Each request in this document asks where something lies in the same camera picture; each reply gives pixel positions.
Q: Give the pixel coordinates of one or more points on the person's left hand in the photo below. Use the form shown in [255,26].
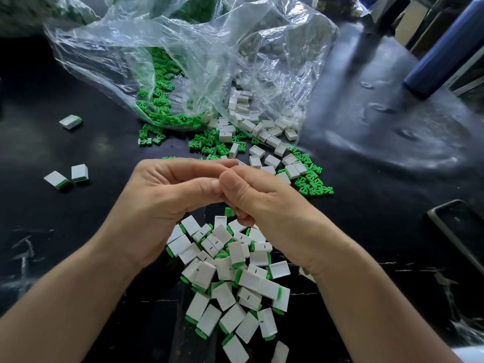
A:
[162,208]

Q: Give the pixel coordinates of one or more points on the person's right hand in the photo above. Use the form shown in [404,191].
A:
[272,215]

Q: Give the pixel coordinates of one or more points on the heap of white caps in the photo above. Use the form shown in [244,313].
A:
[261,132]

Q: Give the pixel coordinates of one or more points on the pile of assembled white-green pieces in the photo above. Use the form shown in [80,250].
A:
[227,291]

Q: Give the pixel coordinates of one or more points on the assembled white-green part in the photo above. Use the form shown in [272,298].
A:
[70,121]
[79,173]
[56,180]

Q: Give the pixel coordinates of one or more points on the pile of green clips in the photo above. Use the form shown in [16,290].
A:
[162,102]

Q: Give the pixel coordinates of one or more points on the person's left forearm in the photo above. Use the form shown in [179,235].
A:
[64,313]

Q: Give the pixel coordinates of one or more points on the person's right forearm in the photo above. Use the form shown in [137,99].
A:
[378,313]

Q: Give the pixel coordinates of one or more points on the clear plastic bag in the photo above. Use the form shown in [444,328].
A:
[280,49]

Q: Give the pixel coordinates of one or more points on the black smartphone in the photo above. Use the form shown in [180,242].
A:
[460,236]

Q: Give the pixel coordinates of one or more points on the plastic bag full of green pieces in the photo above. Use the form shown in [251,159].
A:
[193,7]

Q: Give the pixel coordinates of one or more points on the large bag of assembled pieces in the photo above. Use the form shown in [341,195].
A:
[34,12]

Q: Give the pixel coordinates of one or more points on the brown cardboard box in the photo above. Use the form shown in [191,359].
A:
[408,22]

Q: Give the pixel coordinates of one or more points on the blue cylinder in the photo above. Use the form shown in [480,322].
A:
[446,49]

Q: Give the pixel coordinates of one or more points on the white metal frame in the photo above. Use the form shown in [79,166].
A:
[382,5]

